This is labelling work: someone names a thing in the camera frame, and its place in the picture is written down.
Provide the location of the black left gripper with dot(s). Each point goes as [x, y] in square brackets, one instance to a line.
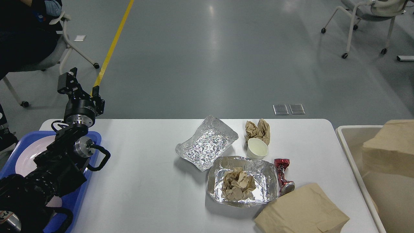
[78, 109]

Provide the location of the pink plate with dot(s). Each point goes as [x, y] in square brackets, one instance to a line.
[25, 162]

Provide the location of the foil tray with paper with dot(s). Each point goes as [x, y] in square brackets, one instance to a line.
[263, 173]

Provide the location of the brown paper ball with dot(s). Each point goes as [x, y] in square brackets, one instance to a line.
[238, 185]

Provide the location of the white paper cup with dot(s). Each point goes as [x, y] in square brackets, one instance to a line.
[256, 148]

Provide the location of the brown paper bag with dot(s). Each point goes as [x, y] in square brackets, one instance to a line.
[304, 210]
[391, 150]

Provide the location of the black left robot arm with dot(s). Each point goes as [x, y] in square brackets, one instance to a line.
[60, 168]

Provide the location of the grey office chair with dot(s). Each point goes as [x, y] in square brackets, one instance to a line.
[61, 48]

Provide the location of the white floor tag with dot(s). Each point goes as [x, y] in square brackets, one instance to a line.
[79, 38]

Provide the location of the person in black clothes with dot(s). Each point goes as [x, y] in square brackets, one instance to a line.
[13, 10]

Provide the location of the blue plastic tray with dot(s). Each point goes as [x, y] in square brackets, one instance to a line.
[73, 201]

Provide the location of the empty crumpled foil tray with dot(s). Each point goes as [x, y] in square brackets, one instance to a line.
[209, 142]

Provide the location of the small crumpled brown paper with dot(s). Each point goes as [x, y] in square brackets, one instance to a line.
[260, 131]

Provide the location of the silver floor outlet plates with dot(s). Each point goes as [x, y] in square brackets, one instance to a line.
[294, 109]

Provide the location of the crushed red soda can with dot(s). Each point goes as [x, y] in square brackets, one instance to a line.
[286, 186]

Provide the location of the grey chair in background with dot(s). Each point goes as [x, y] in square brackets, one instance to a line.
[370, 11]

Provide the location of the white object at right edge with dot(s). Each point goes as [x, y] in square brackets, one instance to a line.
[403, 58]

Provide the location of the beige plastic bin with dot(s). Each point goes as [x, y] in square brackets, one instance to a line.
[389, 197]

